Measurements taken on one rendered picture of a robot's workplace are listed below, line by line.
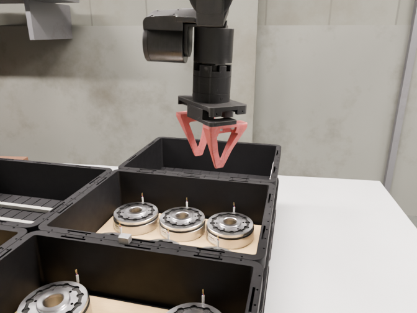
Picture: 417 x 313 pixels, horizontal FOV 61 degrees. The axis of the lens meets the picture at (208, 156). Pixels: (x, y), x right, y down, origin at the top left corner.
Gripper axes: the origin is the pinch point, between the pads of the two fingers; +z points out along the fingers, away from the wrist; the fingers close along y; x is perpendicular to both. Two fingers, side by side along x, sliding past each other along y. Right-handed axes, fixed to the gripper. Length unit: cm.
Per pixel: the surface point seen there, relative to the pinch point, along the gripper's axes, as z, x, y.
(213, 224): 20.5, 8.8, -10.6
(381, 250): 34, 55, 2
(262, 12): -32, 130, -145
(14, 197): 26, -26, -55
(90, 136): 62, 35, -225
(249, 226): 19.8, 14.6, -5.4
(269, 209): 12.8, 14.2, 0.6
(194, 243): 23.5, 4.1, -10.2
